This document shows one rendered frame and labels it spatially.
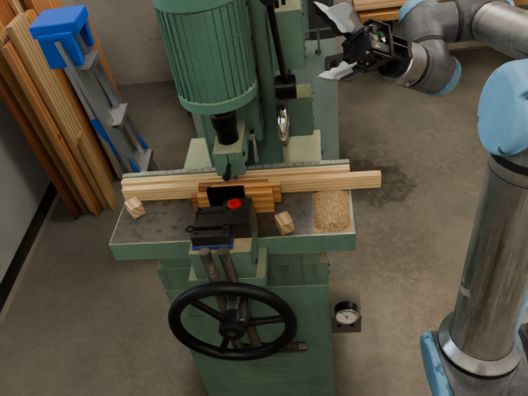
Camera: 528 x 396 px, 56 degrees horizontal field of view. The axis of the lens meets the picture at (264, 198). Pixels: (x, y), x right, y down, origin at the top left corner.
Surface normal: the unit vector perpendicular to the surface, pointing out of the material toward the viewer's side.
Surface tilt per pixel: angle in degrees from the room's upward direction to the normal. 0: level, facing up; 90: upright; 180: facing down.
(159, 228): 0
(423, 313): 0
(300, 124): 90
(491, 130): 82
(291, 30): 90
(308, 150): 0
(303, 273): 90
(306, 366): 90
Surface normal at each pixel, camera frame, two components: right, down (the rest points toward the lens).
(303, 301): -0.05, 0.68
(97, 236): -0.11, -0.73
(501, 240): -0.62, 0.56
